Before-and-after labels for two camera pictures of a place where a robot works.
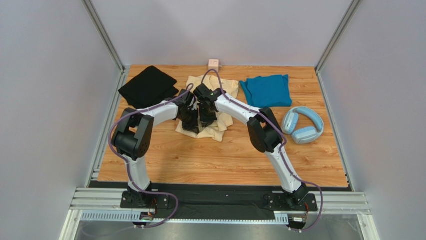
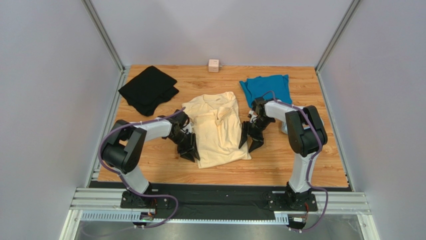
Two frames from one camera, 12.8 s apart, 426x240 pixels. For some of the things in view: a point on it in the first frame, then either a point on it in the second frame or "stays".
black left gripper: x=193 y=127 -> x=194 y=145
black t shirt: x=151 y=86 stays
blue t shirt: x=268 y=91 stays
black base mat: x=218 y=200 stays
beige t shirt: x=215 y=129 -> x=216 y=124
